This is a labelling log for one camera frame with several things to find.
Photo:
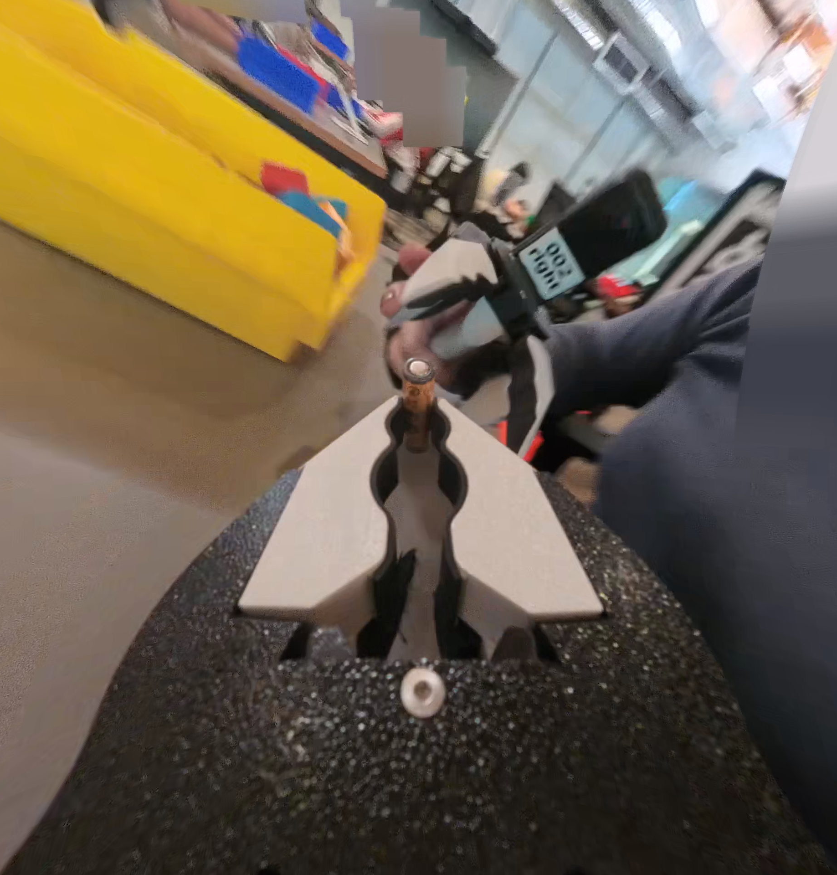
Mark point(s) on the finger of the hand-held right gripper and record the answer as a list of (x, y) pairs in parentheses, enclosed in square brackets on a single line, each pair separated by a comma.
[(452, 263), (473, 328)]

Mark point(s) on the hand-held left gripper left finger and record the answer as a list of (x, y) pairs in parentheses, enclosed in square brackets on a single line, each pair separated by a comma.
[(316, 547)]

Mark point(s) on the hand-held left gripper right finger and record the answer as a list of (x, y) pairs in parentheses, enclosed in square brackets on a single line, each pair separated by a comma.
[(521, 547)]

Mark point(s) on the orange battery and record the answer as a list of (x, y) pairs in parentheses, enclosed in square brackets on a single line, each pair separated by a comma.
[(418, 410)]

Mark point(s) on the yellow bin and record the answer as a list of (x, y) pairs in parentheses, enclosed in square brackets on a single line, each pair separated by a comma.
[(152, 225)]

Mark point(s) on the person's right forearm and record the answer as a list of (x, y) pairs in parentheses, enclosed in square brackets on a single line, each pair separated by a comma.
[(650, 342)]

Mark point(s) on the person's right hand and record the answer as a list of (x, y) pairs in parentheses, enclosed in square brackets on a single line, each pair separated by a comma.
[(408, 342)]

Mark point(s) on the orange block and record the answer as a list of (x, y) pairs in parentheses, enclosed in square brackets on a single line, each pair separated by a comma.
[(337, 208)]

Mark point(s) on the blue block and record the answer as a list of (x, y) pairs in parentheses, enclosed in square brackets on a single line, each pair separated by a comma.
[(309, 208)]

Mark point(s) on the white air vent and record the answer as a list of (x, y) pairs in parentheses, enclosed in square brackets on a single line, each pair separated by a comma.
[(620, 61)]

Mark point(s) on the wooden table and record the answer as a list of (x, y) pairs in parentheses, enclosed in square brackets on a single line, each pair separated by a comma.
[(302, 116)]

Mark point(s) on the blue bin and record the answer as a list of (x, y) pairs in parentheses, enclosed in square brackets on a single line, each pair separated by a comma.
[(329, 39), (275, 68)]

